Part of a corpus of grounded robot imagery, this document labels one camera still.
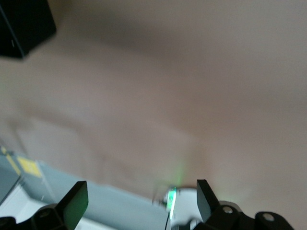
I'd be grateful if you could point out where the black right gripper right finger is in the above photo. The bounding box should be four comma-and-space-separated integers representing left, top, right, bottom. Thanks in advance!
193, 179, 297, 230

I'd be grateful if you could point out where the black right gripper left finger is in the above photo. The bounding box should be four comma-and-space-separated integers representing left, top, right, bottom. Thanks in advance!
0, 181, 89, 230

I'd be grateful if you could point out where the black rectangular box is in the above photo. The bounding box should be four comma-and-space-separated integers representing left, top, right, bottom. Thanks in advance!
0, 0, 57, 59

